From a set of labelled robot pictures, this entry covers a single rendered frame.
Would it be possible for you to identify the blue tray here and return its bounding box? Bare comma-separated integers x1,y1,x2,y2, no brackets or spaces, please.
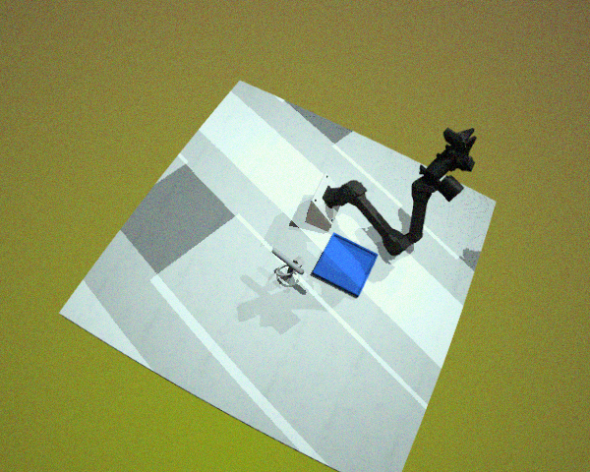
312,232,378,297

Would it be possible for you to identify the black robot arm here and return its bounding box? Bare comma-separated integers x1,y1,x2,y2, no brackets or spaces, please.
323,150,475,256

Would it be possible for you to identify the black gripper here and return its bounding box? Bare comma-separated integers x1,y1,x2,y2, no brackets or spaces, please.
436,128,476,172

